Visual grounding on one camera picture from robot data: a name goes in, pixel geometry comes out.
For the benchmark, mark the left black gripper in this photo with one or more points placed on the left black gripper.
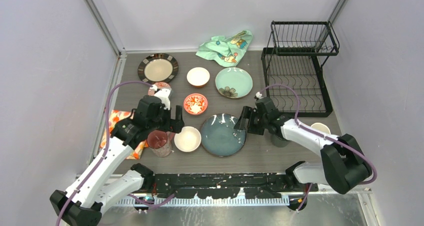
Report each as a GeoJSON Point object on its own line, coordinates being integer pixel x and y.
{"type": "Point", "coordinates": [178, 122]}

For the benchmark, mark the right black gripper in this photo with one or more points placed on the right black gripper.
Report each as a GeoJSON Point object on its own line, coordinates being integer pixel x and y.
{"type": "Point", "coordinates": [247, 112]}

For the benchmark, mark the dark blue floral plate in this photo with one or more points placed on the dark blue floral plate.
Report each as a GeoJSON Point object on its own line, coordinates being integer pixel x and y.
{"type": "Point", "coordinates": [219, 136]}

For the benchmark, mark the black rimmed cream plate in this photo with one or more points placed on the black rimmed cream plate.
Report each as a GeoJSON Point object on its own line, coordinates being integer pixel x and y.
{"type": "Point", "coordinates": [158, 67]}

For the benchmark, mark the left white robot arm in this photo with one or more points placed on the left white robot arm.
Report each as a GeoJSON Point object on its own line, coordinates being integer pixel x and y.
{"type": "Point", "coordinates": [88, 198]}

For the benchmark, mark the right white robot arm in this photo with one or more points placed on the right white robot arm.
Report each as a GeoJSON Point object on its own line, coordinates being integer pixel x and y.
{"type": "Point", "coordinates": [343, 165]}

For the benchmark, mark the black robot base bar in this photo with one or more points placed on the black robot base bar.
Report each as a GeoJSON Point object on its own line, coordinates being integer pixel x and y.
{"type": "Point", "coordinates": [222, 185]}

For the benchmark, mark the white ceramic bowl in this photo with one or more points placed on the white ceramic bowl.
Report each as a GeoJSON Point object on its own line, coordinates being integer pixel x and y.
{"type": "Point", "coordinates": [188, 140]}

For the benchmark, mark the pink glass mug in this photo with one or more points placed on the pink glass mug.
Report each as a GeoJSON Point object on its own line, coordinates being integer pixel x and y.
{"type": "Point", "coordinates": [160, 142]}

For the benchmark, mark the orange coral pattern bowl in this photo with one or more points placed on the orange coral pattern bowl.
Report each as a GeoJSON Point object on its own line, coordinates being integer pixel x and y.
{"type": "Point", "coordinates": [195, 104]}

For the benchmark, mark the mint green flower plate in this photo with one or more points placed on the mint green flower plate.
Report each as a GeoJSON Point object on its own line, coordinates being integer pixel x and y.
{"type": "Point", "coordinates": [233, 82]}

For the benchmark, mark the dark green mug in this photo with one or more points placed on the dark green mug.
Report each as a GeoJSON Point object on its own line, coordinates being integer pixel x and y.
{"type": "Point", "coordinates": [278, 142]}

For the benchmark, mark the white bowl orange outside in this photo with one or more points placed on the white bowl orange outside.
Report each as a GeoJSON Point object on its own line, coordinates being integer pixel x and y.
{"type": "Point", "coordinates": [198, 77]}

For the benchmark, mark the orange floral cloth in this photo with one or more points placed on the orange floral cloth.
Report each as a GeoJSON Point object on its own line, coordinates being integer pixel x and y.
{"type": "Point", "coordinates": [114, 117]}

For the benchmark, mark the mint green cartoon cloth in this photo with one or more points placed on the mint green cartoon cloth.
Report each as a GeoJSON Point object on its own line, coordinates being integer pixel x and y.
{"type": "Point", "coordinates": [227, 52]}

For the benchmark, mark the pale pink mug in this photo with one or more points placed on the pale pink mug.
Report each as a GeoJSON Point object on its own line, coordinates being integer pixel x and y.
{"type": "Point", "coordinates": [321, 127]}

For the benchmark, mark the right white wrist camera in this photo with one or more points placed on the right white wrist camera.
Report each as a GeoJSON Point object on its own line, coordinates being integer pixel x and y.
{"type": "Point", "coordinates": [258, 96]}

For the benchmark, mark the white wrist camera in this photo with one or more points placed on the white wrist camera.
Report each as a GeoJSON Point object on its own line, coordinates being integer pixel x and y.
{"type": "Point", "coordinates": [258, 96]}
{"type": "Point", "coordinates": [164, 96]}

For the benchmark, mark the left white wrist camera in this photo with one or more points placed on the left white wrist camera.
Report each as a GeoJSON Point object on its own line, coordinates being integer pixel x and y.
{"type": "Point", "coordinates": [164, 96]}

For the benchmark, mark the black wire dish rack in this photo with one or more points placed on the black wire dish rack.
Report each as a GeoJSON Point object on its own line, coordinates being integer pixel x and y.
{"type": "Point", "coordinates": [293, 66]}

